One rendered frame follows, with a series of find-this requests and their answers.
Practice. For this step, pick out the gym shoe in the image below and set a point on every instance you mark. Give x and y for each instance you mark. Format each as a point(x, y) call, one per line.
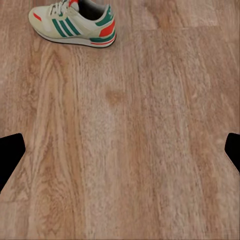
point(75, 22)

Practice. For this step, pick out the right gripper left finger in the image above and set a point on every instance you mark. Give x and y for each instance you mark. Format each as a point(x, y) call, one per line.
point(12, 148)

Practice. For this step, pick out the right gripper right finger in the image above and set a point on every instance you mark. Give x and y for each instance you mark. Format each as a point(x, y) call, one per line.
point(232, 148)

